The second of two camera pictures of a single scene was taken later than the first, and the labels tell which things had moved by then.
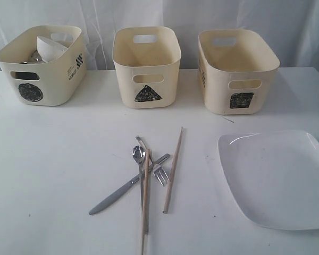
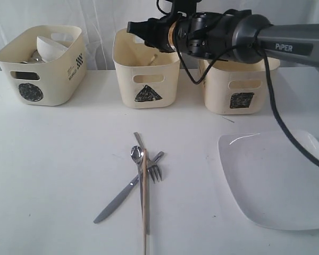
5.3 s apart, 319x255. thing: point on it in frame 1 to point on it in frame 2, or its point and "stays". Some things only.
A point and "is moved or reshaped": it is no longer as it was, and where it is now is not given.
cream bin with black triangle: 147,58 stays
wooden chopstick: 173,173 to 153,58
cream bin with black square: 237,72 stays
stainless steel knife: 134,181 to 122,193
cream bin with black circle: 49,84 stays
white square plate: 279,180 stays
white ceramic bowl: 49,50 stays
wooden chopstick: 145,202 is moved or reshaped
